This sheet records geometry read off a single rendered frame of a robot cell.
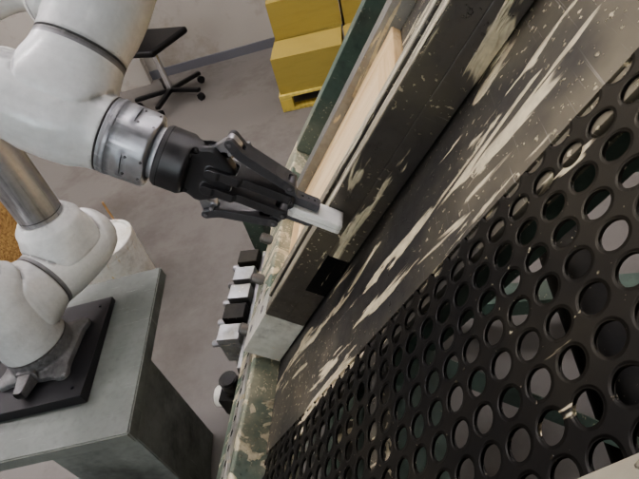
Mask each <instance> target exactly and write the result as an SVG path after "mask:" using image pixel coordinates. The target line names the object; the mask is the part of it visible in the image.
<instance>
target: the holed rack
mask: <svg viewBox="0 0 639 479"><path fill-rule="evenodd" d="M266 286H267V284H264V285H263V287H262V289H261V292H260V296H259V301H258V306H257V310H258V308H259V306H260V305H261V302H262V300H263V298H264V296H265V291H266ZM257 310H256V312H257ZM252 356H253V354H250V353H247V355H246V359H245V364H244V368H243V373H242V381H241V385H240V390H239V395H238V399H237V404H236V409H235V412H234V417H233V422H232V426H231V431H230V435H229V439H228V444H227V449H226V454H225V457H224V462H223V470H222V475H221V479H227V478H228V473H229V469H230V465H231V460H232V455H233V450H234V446H235V441H236V436H237V431H238V426H239V422H240V417H241V412H242V403H243V399H244V395H245V390H246V385H247V380H248V376H249V371H250V366H251V361H252Z"/></svg>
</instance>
